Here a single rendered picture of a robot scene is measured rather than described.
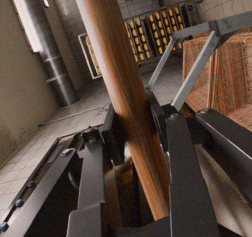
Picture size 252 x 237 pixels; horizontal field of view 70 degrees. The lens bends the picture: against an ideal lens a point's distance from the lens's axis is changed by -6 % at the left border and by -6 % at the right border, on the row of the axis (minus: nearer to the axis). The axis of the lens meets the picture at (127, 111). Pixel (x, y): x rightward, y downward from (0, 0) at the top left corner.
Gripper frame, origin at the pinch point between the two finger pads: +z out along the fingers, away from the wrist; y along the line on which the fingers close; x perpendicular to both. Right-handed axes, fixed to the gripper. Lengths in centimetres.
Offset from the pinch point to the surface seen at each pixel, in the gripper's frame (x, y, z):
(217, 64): -16, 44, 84
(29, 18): 96, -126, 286
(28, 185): -54, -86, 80
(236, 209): -53, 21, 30
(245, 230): -53, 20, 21
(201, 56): -1.8, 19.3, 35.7
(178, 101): -12.0, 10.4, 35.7
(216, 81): -25, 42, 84
